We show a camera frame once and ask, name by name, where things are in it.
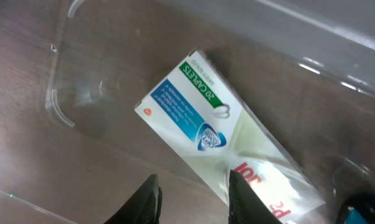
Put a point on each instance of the dark bottle white cap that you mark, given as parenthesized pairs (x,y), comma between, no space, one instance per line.
(357,209)

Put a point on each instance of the clear plastic container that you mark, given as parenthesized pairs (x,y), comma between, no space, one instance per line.
(73,149)

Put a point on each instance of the white blue medicine box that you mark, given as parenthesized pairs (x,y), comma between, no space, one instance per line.
(195,111)

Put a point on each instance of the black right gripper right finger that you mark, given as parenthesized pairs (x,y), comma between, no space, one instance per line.
(245,207)

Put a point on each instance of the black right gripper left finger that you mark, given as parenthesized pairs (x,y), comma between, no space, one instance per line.
(143,207)

